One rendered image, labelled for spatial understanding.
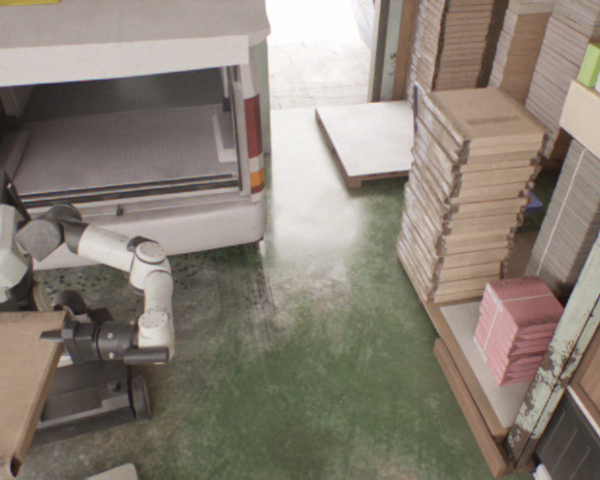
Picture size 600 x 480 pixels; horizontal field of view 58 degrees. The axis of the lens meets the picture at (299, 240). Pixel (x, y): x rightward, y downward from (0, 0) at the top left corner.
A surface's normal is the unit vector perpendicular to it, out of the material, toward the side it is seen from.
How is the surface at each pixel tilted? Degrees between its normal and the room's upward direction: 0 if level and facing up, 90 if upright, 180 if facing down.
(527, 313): 0
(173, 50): 106
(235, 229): 89
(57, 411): 0
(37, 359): 0
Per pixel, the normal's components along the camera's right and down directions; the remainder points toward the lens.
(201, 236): 0.25, 0.60
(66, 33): 0.05, -0.65
